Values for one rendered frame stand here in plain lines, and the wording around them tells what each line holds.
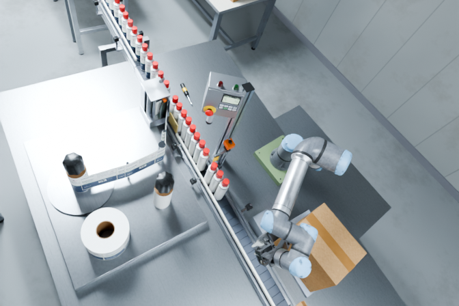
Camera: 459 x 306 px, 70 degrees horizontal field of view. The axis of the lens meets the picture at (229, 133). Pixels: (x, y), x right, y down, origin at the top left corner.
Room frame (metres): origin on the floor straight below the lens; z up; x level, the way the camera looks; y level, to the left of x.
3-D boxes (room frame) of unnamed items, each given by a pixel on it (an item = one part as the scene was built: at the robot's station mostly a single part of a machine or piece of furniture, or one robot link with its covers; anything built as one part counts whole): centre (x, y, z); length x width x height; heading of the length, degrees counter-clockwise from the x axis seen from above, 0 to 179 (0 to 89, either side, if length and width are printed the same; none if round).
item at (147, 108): (1.04, 0.45, 1.01); 0.14 x 0.13 x 0.26; 51
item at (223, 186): (0.73, -0.08, 0.98); 0.05 x 0.05 x 0.20
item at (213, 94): (0.98, 0.10, 1.38); 0.17 x 0.10 x 0.19; 106
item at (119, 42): (1.73, 1.16, 0.47); 1.17 x 0.36 x 0.95; 51
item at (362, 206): (1.03, -0.51, 0.81); 0.90 x 0.90 x 0.04; 57
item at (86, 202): (0.49, 0.58, 0.89); 0.31 x 0.31 x 0.01
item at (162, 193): (0.58, 0.18, 1.03); 0.09 x 0.09 x 0.30
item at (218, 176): (0.76, -0.04, 0.98); 0.05 x 0.05 x 0.20
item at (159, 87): (1.03, 0.46, 1.14); 0.14 x 0.11 x 0.01; 51
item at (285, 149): (1.13, -0.36, 1.04); 0.13 x 0.12 x 0.14; 86
